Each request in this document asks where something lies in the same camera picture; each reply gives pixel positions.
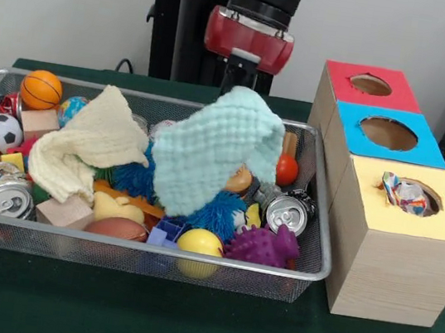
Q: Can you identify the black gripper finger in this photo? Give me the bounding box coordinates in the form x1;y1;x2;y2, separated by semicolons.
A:
220;55;244;97
238;60;260;94

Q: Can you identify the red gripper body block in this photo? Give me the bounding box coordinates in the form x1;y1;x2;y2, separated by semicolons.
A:
200;4;299;77

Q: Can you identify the light teal cloth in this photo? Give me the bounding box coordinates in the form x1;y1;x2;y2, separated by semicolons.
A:
142;74;292;232

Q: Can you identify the blue puffer ball with eyes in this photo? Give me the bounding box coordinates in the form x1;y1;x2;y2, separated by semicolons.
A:
111;138;164;203

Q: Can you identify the cream knitted cloth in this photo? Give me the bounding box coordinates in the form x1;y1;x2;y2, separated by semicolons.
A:
23;75;162;215

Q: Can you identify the colourful patterned cloth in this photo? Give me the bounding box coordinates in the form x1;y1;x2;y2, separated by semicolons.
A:
374;169;431;217

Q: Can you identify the plain wooden cube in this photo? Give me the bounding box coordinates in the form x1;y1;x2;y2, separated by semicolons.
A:
33;189;98;233

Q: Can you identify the wooden box with three holes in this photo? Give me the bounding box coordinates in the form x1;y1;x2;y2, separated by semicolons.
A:
278;56;445;332

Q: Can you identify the purple spiky ball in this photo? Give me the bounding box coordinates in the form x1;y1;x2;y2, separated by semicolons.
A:
223;216;305;270

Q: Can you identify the globe print ball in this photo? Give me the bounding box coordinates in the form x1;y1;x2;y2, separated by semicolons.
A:
55;94;90;133

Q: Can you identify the yellow ball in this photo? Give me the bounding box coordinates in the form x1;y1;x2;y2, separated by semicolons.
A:
172;225;227;281

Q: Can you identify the orange toy basketball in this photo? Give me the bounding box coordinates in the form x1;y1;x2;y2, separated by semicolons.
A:
17;67;66;113

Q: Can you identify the dark green table cloth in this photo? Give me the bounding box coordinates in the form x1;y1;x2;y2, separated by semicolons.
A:
0;53;445;333

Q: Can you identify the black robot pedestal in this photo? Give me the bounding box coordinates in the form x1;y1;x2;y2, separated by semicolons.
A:
129;0;317;101

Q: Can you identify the black looped cable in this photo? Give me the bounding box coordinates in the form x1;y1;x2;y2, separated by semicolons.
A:
114;57;137;75

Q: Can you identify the grey wire mesh bin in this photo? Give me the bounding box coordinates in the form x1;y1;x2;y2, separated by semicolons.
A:
0;65;356;307

